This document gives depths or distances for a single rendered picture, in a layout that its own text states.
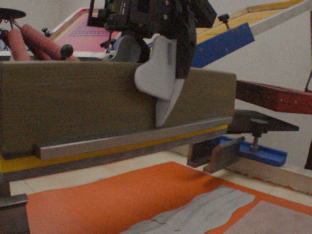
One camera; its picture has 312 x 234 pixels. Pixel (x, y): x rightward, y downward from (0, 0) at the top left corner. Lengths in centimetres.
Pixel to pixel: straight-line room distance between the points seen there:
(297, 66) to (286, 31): 30
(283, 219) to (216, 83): 22
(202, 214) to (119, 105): 19
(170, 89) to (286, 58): 207
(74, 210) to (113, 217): 5
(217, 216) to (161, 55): 22
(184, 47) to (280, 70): 207
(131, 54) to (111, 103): 8
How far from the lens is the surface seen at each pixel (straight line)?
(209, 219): 37
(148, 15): 26
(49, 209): 37
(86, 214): 36
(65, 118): 24
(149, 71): 27
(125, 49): 32
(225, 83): 43
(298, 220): 43
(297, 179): 52
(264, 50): 240
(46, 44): 97
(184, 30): 29
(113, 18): 28
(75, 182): 45
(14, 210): 26
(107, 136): 26
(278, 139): 237
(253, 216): 41
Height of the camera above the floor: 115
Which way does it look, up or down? 11 degrees down
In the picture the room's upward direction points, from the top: 6 degrees clockwise
